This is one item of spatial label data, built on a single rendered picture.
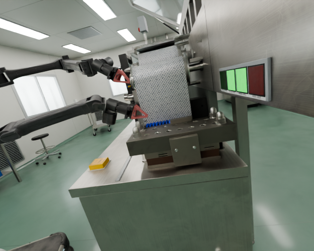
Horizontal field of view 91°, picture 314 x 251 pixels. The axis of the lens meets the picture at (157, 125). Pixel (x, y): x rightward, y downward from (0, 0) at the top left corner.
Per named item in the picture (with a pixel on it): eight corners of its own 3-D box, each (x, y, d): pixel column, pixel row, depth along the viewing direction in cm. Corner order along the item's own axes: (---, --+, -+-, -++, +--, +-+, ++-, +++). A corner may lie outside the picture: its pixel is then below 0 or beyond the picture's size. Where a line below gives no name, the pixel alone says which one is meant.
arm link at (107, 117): (92, 102, 67) (92, 95, 74) (89, 125, 72) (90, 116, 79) (119, 106, 71) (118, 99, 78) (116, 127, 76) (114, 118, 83)
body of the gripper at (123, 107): (127, 119, 71) (112, 115, 71) (132, 114, 81) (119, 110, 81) (131, 106, 69) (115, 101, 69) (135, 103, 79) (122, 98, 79)
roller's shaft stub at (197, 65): (187, 73, 76) (186, 64, 75) (202, 70, 75) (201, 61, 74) (188, 73, 72) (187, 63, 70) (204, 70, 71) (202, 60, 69)
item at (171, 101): (145, 127, 77) (136, 90, 72) (192, 119, 74) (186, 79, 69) (145, 127, 77) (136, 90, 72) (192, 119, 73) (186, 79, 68)
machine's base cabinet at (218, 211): (160, 143, 323) (151, 103, 301) (191, 138, 314) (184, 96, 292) (131, 328, 83) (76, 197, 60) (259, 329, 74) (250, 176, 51)
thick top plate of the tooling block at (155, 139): (137, 141, 75) (134, 129, 73) (222, 126, 69) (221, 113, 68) (129, 156, 60) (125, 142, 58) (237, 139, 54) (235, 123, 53)
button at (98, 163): (96, 163, 78) (95, 158, 77) (109, 161, 77) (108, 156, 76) (89, 170, 71) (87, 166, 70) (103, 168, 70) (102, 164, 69)
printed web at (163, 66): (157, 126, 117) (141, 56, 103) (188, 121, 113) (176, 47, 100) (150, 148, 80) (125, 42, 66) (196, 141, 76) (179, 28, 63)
